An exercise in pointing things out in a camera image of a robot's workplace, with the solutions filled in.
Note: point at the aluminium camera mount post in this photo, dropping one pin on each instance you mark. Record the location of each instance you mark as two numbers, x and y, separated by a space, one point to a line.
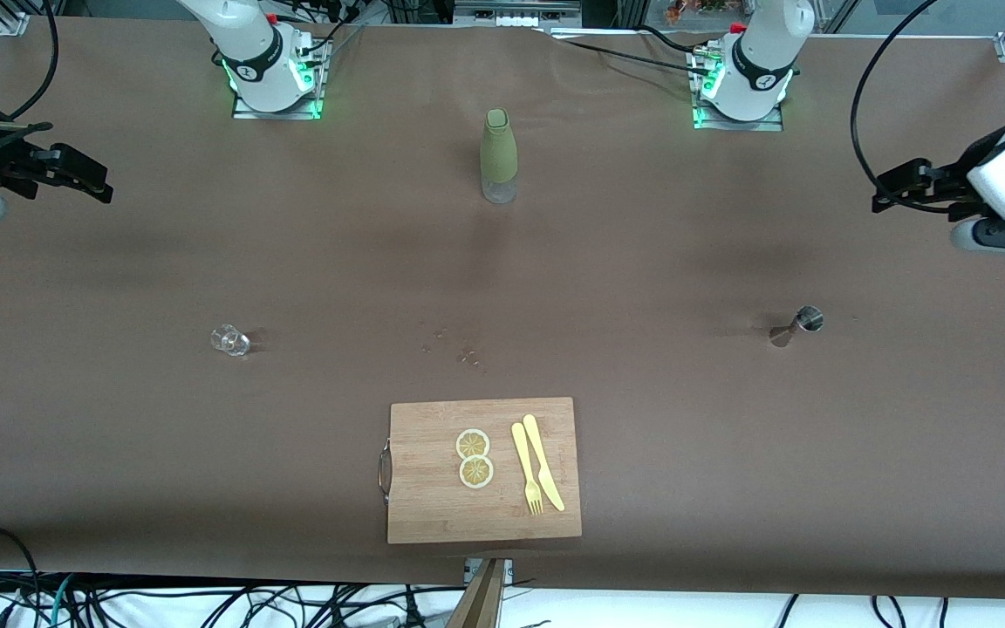
481 602

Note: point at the white power strip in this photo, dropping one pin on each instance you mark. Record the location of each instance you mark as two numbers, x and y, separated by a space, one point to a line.
516 17

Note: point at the yellow plastic fork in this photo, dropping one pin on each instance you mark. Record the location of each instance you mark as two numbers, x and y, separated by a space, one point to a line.
522 453

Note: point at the small liquid droplets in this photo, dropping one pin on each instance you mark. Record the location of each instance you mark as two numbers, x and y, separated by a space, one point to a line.
469 356

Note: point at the yellow plastic knife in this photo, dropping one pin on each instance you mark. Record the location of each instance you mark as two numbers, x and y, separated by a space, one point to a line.
537 445

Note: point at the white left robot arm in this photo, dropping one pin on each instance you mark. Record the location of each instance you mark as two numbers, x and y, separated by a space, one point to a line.
760 61

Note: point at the wooden cutting board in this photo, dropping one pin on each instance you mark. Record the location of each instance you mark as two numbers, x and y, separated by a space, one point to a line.
433 488

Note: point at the lemon slice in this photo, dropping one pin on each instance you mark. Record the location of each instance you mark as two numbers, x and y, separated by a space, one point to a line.
476 473
472 443

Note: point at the steel double jigger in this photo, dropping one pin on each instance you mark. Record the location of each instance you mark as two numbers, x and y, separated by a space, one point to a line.
810 319

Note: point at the brown table cover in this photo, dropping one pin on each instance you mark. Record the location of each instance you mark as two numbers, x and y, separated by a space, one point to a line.
206 480

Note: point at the clear glass measuring cup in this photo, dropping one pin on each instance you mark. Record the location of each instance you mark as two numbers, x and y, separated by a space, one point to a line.
228 340

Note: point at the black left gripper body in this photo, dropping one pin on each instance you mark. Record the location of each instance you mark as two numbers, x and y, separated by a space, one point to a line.
941 180

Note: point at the orange red background object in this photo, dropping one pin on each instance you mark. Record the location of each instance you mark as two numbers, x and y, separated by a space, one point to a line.
703 9

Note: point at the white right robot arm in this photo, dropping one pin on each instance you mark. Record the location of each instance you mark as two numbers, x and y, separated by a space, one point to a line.
249 52

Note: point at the green sleeved glass bottle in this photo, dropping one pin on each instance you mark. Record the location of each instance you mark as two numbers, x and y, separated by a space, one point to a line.
498 148

